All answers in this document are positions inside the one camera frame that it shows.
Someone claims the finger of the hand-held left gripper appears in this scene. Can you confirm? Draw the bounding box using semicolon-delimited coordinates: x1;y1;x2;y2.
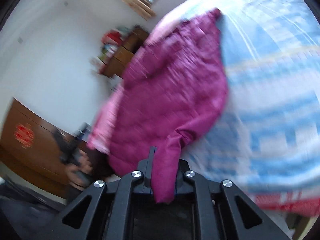
74;122;91;141

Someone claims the red patterned bed skirt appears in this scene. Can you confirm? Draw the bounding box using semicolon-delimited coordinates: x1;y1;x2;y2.
252;191;318;217

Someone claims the person's left hand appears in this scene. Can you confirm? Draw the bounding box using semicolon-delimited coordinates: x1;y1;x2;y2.
65;152;93;191

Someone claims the red paper decoration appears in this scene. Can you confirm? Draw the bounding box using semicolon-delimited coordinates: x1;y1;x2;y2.
14;124;34;148

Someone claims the magenta puffer jacket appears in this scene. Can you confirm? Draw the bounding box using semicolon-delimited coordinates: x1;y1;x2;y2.
107;8;229;204

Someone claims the red box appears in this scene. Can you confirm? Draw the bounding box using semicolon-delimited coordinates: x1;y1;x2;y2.
101;30;123;44

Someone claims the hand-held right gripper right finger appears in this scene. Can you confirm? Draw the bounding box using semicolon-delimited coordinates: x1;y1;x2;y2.
175;159;292;240

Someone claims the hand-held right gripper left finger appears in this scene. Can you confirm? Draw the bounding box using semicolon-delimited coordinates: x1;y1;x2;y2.
37;146;157;240

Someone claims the blue patterned bedsheet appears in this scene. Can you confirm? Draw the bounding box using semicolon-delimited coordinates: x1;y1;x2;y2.
152;0;320;205

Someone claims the brown wooden desk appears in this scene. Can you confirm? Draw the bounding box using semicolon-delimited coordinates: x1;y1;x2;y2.
99;25;150;79

